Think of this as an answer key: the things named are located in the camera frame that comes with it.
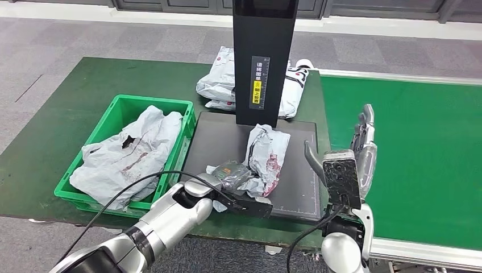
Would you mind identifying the plain grey-white parcel bag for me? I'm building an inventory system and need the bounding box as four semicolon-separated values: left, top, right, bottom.
69;105;184;211

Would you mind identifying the white spare parcel black print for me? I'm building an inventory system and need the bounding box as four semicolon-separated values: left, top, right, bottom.
279;61;310;119

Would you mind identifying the black inbound scanner machine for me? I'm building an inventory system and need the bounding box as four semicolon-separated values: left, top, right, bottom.
180;0;323;223

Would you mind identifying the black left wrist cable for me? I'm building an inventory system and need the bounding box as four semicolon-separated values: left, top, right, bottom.
56;170;244;264

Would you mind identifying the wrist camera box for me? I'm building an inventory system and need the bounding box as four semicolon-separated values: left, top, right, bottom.
225;191;274;220
322;149;363;210

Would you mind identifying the white parcel bag red print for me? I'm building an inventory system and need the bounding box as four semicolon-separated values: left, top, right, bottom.
205;123;292;213

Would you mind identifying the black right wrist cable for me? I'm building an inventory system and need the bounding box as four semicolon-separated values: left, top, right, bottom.
286;203;345;273

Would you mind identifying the large grey-white spare parcel bag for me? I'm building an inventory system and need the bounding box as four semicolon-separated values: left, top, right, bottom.
196;46;236;102

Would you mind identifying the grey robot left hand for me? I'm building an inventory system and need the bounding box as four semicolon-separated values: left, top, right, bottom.
210;160;254;193

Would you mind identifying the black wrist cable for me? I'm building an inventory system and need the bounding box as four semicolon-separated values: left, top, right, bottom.
56;170;244;264
286;203;345;273

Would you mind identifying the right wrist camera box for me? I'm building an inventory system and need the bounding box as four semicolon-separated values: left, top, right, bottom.
322;149;363;210

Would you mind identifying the green plastic crate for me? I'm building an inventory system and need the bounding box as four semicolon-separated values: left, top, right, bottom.
53;94;198;220

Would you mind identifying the bright green conveyor belt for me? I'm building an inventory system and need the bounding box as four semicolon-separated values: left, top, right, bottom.
320;75;482;251

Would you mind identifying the flat white spare parcel bag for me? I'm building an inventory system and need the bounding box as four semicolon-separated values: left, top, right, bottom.
205;99;236;112

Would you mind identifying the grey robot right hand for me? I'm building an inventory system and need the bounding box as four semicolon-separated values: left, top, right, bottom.
303;104;378;200

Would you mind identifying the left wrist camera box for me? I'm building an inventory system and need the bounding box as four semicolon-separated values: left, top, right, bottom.
225;191;274;220

